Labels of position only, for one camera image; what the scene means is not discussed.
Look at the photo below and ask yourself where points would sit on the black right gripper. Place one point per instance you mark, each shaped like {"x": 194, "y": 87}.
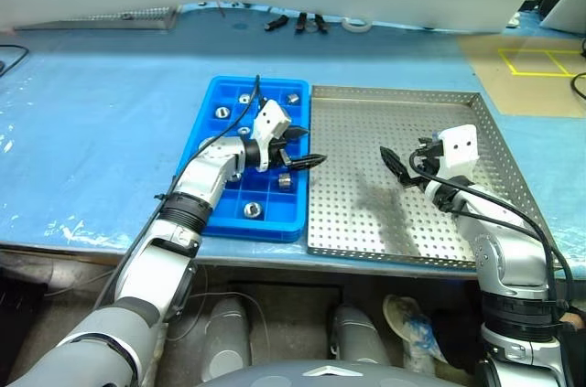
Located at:
{"x": 428, "y": 151}

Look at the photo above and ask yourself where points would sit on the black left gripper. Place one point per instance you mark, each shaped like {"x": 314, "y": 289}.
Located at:
{"x": 278, "y": 153}

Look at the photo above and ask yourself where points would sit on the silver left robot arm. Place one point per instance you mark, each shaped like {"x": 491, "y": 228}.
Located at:
{"x": 208, "y": 172}

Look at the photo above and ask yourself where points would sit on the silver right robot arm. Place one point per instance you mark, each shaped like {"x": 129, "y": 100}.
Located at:
{"x": 503, "y": 259}

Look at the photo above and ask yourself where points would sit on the blue compartment tray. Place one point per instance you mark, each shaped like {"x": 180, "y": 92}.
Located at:
{"x": 274, "y": 228}

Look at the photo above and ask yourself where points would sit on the long perforated steel tray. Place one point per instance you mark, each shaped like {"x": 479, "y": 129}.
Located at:
{"x": 119, "y": 20}

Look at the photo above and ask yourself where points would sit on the black clip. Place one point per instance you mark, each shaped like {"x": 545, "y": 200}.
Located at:
{"x": 276, "y": 23}
{"x": 300, "y": 23}
{"x": 321, "y": 24}

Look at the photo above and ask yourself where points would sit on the cardboard sheet with yellow tape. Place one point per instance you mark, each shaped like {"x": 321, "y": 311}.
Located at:
{"x": 526, "y": 89}

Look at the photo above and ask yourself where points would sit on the white and blue shoe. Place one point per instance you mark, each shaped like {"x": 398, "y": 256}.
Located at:
{"x": 412, "y": 327}

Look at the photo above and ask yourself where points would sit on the grey rounded robot leg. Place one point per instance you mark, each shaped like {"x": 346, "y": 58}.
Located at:
{"x": 357, "y": 336}
{"x": 226, "y": 336}

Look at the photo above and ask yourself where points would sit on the grey robot torso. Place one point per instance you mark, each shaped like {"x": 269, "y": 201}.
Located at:
{"x": 329, "y": 375}

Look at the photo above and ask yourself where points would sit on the white flat board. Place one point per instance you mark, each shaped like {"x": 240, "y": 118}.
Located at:
{"x": 570, "y": 7}

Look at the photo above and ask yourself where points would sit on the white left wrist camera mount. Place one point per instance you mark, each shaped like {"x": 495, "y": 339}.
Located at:
{"x": 271, "y": 121}

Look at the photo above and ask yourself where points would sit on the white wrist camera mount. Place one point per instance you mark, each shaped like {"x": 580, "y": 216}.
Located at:
{"x": 460, "y": 151}
{"x": 271, "y": 121}

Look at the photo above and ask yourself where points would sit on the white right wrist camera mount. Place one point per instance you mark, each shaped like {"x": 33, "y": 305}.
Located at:
{"x": 460, "y": 151}

